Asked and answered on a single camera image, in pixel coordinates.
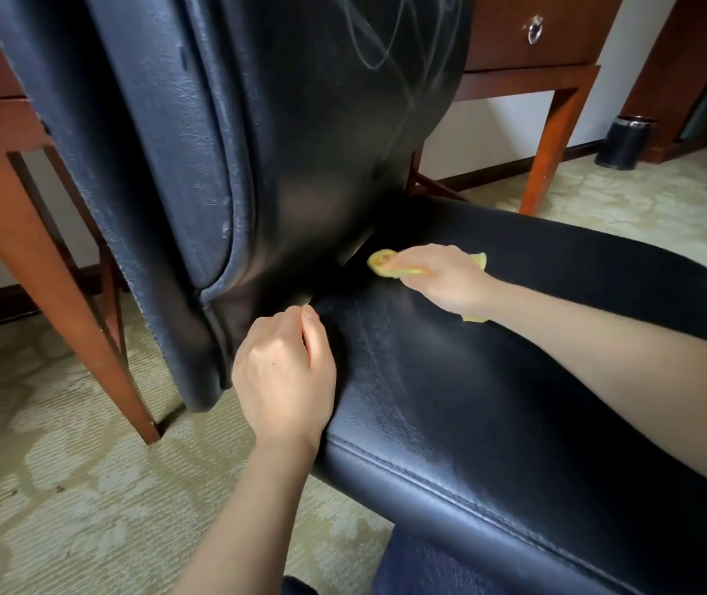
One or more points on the person's left hand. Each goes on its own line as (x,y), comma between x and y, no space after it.
(285,384)

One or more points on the person's right hand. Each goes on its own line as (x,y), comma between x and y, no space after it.
(453,281)

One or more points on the yellow cleaning cloth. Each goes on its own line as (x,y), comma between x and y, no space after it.
(381,261)

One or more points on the black leather chair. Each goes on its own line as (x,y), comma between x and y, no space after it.
(484,396)

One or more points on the person's right forearm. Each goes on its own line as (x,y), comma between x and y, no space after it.
(639,377)

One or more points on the person's left forearm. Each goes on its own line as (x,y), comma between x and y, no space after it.
(248,526)

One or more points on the black waste bin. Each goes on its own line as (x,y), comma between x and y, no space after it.
(623,145)

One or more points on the navy dress with white trim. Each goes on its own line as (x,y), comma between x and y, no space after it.
(428,570)

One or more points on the silver drawer knob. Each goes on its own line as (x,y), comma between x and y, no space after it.
(534,21)

